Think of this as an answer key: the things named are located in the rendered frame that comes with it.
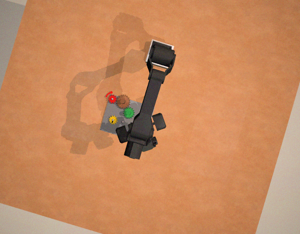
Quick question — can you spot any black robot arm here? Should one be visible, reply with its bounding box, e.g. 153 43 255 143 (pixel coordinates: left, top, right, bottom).
124 41 176 159

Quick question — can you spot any green gear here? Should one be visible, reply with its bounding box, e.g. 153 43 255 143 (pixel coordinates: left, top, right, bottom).
123 107 135 119

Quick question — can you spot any brown gear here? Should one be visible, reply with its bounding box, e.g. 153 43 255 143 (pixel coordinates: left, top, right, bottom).
116 94 130 109

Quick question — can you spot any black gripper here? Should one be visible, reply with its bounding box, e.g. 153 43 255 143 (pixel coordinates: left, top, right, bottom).
116 113 166 143

